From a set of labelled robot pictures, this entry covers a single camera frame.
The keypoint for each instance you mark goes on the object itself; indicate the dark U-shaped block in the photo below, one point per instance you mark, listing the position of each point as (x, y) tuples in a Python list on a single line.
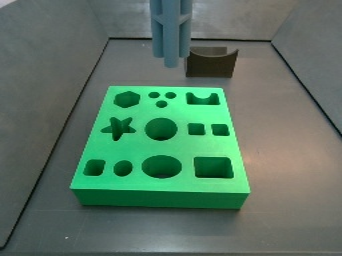
[(210, 62)]

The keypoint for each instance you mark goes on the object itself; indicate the blue three prong object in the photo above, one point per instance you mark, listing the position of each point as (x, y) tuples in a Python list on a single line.
[(172, 29)]

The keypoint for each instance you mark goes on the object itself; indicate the green shape sorter block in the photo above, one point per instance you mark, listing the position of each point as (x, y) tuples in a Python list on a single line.
[(162, 150)]

